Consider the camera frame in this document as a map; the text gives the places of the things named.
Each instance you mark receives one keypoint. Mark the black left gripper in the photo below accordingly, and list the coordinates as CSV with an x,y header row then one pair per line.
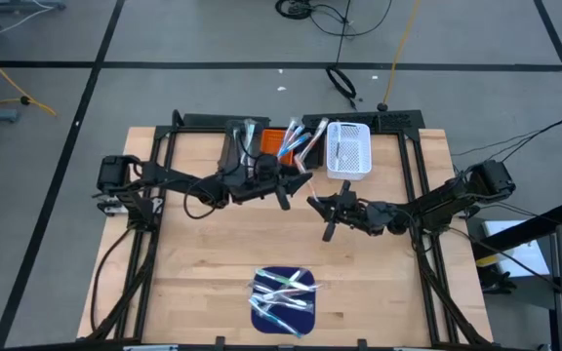
x,y
261,187

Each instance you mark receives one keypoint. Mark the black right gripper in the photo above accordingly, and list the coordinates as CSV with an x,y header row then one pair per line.
x,y
351,212

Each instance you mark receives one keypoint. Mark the orange toothbrush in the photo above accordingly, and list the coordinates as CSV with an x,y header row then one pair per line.
x,y
317,134
310,187

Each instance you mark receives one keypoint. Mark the blue toothbrush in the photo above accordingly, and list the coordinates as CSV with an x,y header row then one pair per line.
x,y
288,134
286,324
296,137
303,142

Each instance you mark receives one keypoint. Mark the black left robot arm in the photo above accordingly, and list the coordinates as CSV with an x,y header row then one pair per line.
x,y
173,175

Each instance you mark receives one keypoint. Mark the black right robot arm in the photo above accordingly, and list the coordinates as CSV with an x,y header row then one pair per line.
x,y
447,200

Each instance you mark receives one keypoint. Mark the black slotted plastic basket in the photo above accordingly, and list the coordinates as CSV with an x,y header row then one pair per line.
x,y
316,156

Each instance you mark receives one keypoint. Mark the orange plastic bin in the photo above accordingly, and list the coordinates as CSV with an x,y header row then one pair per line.
x,y
268,141

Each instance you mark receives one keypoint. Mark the white perforated plastic basket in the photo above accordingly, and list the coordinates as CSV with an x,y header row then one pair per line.
x,y
356,156

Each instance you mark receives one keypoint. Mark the grey plastic bin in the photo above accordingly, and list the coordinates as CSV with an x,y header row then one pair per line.
x,y
227,156

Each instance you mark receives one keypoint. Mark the wide black perforated plate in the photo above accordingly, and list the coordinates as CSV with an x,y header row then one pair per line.
x,y
398,120

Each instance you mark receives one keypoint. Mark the navy blue mat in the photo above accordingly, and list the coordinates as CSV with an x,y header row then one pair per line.
x,y
266,327

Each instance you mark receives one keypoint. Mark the black diagonal beam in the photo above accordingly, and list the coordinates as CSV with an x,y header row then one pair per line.
x,y
520,229

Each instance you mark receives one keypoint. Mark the white paper sheet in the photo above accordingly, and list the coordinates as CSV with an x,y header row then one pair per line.
x,y
520,253

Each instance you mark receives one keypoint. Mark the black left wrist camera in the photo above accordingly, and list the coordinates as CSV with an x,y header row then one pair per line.
x,y
267,166

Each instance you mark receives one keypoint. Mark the narrow black mount plate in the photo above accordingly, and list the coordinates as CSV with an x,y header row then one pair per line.
x,y
208,120

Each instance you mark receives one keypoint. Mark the black aluminium table frame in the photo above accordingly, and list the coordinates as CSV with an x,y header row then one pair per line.
x,y
164,130

